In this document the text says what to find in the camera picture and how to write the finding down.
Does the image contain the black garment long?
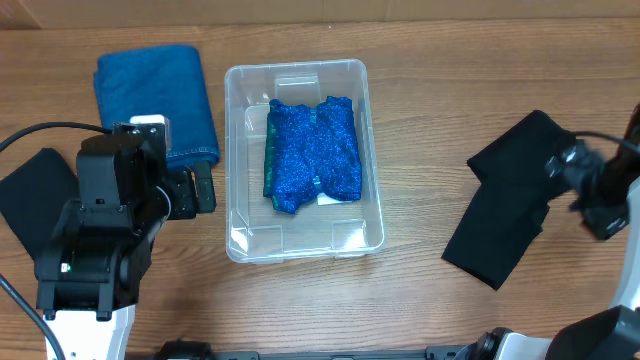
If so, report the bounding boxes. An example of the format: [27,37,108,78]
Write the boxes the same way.
[442,179,549,290]

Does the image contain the sparkly blue green cloth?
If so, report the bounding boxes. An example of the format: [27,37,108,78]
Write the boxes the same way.
[263,96,363,214]

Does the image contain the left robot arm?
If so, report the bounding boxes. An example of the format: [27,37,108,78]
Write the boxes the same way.
[35,118,216,359]

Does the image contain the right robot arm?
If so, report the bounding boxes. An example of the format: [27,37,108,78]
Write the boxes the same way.
[442,110,639,359]

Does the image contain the clear plastic storage container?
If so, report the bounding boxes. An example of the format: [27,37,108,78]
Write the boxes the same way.
[225,59,385,264]

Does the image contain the white label in container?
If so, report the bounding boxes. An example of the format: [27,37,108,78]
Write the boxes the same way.
[317,193,341,206]

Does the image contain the black folded cloth right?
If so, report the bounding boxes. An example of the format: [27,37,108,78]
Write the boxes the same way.
[467,110,576,199]

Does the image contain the black folded cloth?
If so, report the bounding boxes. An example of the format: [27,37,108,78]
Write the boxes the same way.
[1,148,79,260]
[467,110,576,199]

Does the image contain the blue denim folded cloth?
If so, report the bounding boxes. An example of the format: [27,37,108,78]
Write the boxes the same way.
[93,45,220,169]

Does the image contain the black folded cloth left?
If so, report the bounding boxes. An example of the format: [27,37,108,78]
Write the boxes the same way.
[1,148,79,260]

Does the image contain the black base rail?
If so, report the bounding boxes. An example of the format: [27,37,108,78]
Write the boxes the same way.
[125,339,468,360]

